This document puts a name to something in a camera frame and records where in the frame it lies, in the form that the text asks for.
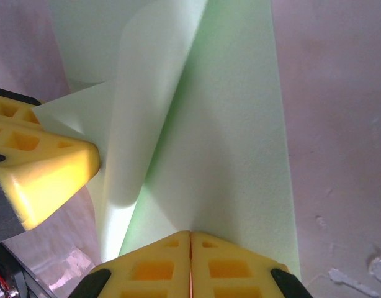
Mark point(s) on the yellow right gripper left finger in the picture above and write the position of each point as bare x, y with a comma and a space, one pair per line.
153, 270

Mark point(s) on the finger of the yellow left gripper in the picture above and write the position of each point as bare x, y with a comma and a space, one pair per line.
54, 167
10, 107

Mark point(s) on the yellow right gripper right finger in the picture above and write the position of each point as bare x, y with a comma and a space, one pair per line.
231, 270

